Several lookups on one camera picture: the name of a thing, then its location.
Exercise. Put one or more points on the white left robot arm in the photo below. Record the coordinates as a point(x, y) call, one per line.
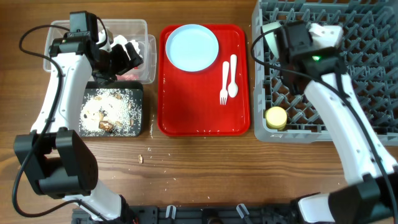
point(53, 157)

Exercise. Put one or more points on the food crumb on table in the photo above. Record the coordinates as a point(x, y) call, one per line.
point(140, 158)

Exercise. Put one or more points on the green bowl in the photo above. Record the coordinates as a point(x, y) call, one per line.
point(270, 37)

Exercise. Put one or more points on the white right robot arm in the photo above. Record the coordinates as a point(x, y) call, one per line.
point(311, 65)

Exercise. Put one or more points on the white plastic spoon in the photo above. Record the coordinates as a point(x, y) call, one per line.
point(232, 87)

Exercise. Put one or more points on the black food waste tray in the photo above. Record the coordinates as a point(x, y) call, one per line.
point(112, 112)

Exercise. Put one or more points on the crumpled white tissue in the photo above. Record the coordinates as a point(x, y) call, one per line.
point(123, 41)

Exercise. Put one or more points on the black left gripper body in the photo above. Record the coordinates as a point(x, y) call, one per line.
point(104, 69)

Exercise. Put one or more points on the white plastic fork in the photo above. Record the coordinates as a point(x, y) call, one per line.
point(223, 91)

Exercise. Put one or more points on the red serving tray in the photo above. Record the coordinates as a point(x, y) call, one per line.
point(189, 102)

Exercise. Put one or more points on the grey dishwasher rack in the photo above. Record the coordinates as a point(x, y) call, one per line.
point(369, 48)

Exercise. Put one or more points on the red snack wrapper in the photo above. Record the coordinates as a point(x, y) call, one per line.
point(128, 77)

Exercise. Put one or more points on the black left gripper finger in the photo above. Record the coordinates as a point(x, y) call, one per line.
point(120, 62)
point(135, 59)

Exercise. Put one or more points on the yellow plastic cup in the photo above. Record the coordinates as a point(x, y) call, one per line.
point(276, 118)

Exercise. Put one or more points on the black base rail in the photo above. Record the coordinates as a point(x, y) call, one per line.
point(276, 213)

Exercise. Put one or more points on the light blue plate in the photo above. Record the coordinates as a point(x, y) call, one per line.
point(192, 48)

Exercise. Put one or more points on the clear plastic waste bin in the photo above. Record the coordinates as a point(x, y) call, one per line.
point(129, 28)

